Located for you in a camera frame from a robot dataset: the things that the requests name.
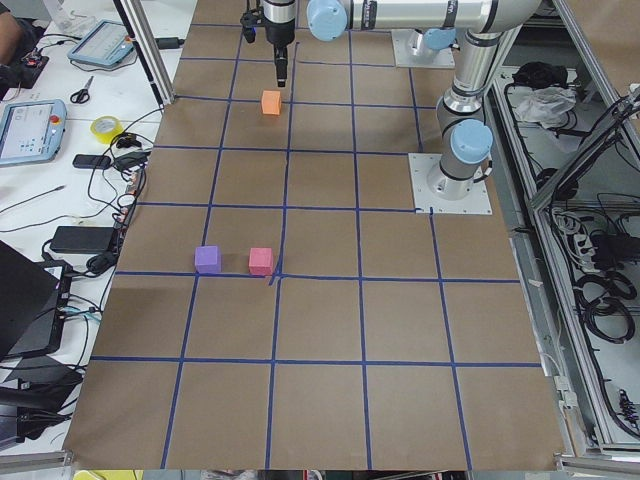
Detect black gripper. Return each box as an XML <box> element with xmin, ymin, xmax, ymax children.
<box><xmin>264</xmin><ymin>19</ymin><xmax>293</xmax><ymax>88</ymax></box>

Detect orange foam cube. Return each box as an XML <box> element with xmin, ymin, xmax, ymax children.
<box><xmin>261</xmin><ymin>90</ymin><xmax>282</xmax><ymax>116</ymax></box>

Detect far teach pendant tablet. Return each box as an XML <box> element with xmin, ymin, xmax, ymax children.
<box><xmin>67</xmin><ymin>20</ymin><xmax>134</xmax><ymax>69</ymax></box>

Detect teach pendant tablet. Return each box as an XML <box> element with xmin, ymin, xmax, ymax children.
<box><xmin>67</xmin><ymin>20</ymin><xmax>134</xmax><ymax>69</ymax></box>
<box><xmin>1</xmin><ymin>99</ymin><xmax>67</xmax><ymax>167</ymax></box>

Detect yellow tape roll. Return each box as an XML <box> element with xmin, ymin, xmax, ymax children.
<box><xmin>90</xmin><ymin>115</ymin><xmax>124</xmax><ymax>145</ymax></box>

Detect red foam cube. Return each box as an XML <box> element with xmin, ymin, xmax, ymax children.
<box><xmin>248</xmin><ymin>247</ymin><xmax>274</xmax><ymax>276</ymax></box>

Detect purple foam cube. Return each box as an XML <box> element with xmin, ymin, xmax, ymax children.
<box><xmin>194</xmin><ymin>245</ymin><xmax>222</xmax><ymax>274</ymax></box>

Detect black phone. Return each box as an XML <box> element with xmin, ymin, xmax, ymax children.
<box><xmin>72</xmin><ymin>154</ymin><xmax>111</xmax><ymax>170</ymax></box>

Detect near teach pendant tablet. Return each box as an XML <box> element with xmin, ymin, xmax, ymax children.
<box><xmin>1</xmin><ymin>99</ymin><xmax>67</xmax><ymax>167</ymax></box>

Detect white crumpled cloth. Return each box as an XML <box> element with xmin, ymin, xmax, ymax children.
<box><xmin>514</xmin><ymin>87</ymin><xmax>576</xmax><ymax>128</ymax></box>

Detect black power adapter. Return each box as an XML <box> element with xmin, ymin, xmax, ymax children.
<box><xmin>50</xmin><ymin>226</ymin><xmax>115</xmax><ymax>254</ymax></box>

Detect black laptop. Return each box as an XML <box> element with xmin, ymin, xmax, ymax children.
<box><xmin>1</xmin><ymin>243</ymin><xmax>71</xmax><ymax>360</ymax></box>

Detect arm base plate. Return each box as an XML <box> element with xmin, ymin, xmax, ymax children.
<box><xmin>408</xmin><ymin>153</ymin><xmax>492</xmax><ymax>215</ymax></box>
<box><xmin>391</xmin><ymin>28</ymin><xmax>457</xmax><ymax>69</ymax></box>

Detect aluminium frame post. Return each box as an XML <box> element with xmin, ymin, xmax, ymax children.
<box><xmin>113</xmin><ymin>0</ymin><xmax>175</xmax><ymax>106</ymax></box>

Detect black handled scissors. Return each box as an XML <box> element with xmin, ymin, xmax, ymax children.
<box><xmin>69</xmin><ymin>76</ymin><xmax>94</xmax><ymax>105</ymax></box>

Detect black cable bundle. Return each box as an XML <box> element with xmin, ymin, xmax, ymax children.
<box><xmin>572</xmin><ymin>272</ymin><xmax>640</xmax><ymax>346</ymax></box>

